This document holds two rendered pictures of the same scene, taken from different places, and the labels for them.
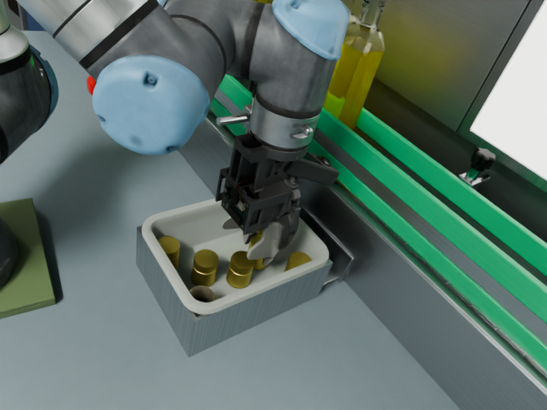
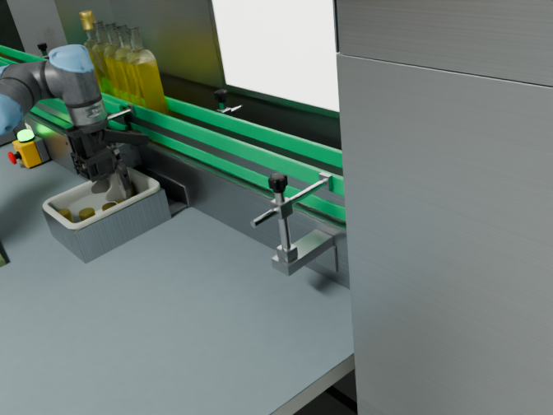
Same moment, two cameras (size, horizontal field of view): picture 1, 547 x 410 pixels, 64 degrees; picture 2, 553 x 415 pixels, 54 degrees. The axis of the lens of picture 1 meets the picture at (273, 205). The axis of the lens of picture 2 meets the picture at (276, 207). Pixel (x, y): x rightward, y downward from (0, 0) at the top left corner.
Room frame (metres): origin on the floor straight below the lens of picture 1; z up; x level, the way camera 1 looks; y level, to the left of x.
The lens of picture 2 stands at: (-0.61, -0.46, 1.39)
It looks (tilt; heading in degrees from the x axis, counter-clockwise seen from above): 31 degrees down; 6
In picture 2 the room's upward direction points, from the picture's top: 8 degrees counter-clockwise
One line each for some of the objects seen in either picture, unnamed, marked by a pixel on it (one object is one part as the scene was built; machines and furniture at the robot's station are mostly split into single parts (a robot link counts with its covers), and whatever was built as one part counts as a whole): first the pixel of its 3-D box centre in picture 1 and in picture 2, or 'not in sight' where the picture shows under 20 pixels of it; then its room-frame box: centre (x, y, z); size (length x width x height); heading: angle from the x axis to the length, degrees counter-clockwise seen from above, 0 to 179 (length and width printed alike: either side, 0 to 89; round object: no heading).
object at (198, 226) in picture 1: (234, 259); (106, 209); (0.43, 0.03, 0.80); 0.22 x 0.17 x 0.09; 135
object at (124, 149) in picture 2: not in sight; (120, 157); (0.59, 0.03, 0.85); 0.09 x 0.04 x 0.07; 135
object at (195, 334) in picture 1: (248, 257); (118, 207); (0.45, 0.01, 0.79); 0.27 x 0.17 x 0.08; 135
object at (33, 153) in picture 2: not in sight; (30, 151); (0.83, 0.40, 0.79); 0.07 x 0.07 x 0.07; 45
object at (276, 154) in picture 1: (264, 176); (95, 148); (0.44, 0.02, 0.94); 0.09 x 0.08 x 0.12; 137
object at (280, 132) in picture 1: (285, 120); (88, 112); (0.44, 0.01, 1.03); 0.08 x 0.08 x 0.05
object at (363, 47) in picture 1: (343, 92); (148, 92); (0.65, -0.06, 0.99); 0.06 x 0.06 x 0.21; 45
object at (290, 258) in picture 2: not in sight; (295, 230); (0.13, -0.41, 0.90); 0.17 x 0.05 x 0.23; 135
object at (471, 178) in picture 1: (470, 188); (232, 116); (0.55, -0.27, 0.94); 0.07 x 0.04 x 0.13; 135
